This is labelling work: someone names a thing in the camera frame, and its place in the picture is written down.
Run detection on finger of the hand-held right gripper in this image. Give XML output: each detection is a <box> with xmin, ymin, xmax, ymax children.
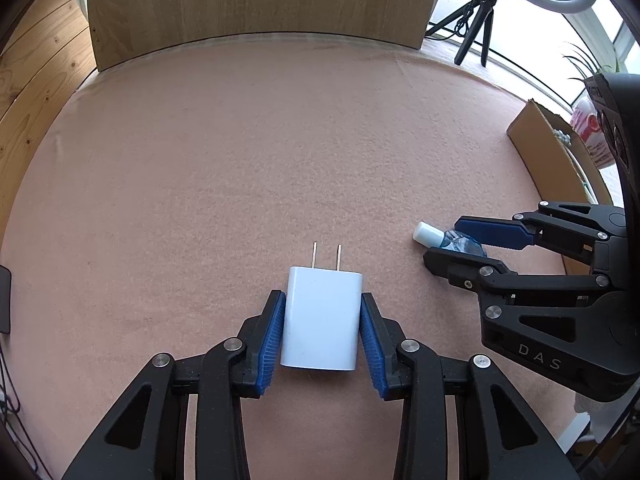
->
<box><xmin>454</xmin><ymin>200</ymin><xmax>626</xmax><ymax>276</ymax></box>
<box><xmin>423</xmin><ymin>247</ymin><xmax>626</xmax><ymax>312</ymax></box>

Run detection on white massage roller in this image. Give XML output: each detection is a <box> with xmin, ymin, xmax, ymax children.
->
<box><xmin>552</xmin><ymin>129</ymin><xmax>593</xmax><ymax>198</ymax></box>

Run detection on light wooden board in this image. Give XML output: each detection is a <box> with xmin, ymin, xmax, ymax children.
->
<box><xmin>86</xmin><ymin>0</ymin><xmax>446</xmax><ymax>73</ymax></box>

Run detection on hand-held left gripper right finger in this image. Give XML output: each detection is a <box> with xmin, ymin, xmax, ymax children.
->
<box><xmin>360</xmin><ymin>291</ymin><xmax>581</xmax><ymax>480</ymax></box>

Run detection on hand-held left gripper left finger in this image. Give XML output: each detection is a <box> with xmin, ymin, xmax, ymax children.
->
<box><xmin>60</xmin><ymin>289</ymin><xmax>288</xmax><ymax>480</ymax></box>

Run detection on cardboard box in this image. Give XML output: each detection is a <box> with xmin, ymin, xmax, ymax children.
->
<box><xmin>506</xmin><ymin>100</ymin><xmax>616</xmax><ymax>206</ymax></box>

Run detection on black power adapter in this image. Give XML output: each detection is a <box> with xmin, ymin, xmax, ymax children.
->
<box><xmin>0</xmin><ymin>265</ymin><xmax>12</xmax><ymax>335</ymax></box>

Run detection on black power cables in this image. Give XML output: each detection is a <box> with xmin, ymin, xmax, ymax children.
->
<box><xmin>0</xmin><ymin>345</ymin><xmax>53</xmax><ymax>480</ymax></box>

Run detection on black tripod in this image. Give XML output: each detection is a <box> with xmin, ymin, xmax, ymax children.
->
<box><xmin>425</xmin><ymin>0</ymin><xmax>498</xmax><ymax>67</ymax></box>

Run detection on white wall charger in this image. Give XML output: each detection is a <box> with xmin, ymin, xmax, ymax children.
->
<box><xmin>280</xmin><ymin>241</ymin><xmax>363</xmax><ymax>373</ymax></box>

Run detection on pine plank panel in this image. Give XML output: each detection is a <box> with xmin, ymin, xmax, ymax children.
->
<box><xmin>0</xmin><ymin>0</ymin><xmax>98</xmax><ymax>231</ymax></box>

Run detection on small blue liquid bottle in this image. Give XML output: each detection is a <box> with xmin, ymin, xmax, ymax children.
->
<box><xmin>412</xmin><ymin>221</ymin><xmax>488</xmax><ymax>258</ymax></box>

